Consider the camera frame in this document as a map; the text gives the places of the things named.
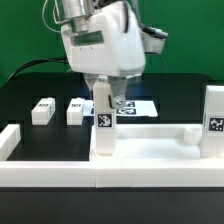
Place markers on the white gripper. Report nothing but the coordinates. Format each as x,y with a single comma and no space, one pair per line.
103,42

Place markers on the white desk top tray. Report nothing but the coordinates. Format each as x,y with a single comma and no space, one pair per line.
155,145

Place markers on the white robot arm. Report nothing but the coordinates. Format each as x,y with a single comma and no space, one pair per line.
102,37

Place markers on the fiducial marker sheet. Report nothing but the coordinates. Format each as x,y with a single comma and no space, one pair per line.
135,108

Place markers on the white U-shaped fence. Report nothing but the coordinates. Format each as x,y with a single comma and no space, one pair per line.
91,174

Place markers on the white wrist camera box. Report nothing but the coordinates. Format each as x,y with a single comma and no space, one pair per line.
153,40

